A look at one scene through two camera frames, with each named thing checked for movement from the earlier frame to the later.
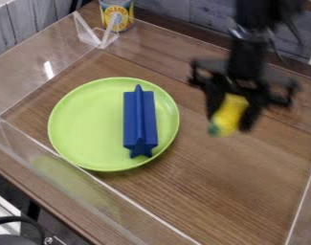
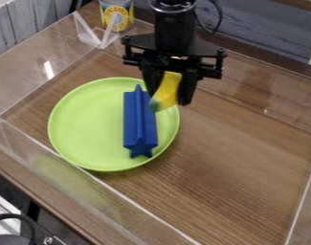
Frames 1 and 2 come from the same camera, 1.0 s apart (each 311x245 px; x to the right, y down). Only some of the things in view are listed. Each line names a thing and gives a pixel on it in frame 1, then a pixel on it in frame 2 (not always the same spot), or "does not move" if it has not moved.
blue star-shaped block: (140, 122) does not move
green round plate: (86, 123) does not move
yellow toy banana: (225, 122) → (168, 95)
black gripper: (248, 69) → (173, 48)
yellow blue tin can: (117, 15) does not move
